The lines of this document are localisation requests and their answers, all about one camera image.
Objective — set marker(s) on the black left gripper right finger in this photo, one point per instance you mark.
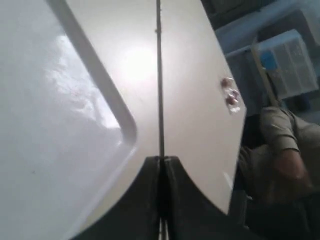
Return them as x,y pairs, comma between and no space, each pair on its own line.
191,216

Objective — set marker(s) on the person in grey shirt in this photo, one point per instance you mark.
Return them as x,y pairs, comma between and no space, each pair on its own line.
287,165

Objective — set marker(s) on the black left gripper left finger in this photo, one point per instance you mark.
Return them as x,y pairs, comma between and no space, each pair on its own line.
135,216

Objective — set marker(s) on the white plastic tray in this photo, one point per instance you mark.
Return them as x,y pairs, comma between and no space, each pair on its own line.
58,135

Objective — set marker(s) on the red marks sticker on table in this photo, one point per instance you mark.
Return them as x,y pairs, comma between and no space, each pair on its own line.
231,95

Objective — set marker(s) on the thin metal skewer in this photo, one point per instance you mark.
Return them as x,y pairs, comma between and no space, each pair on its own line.
158,32

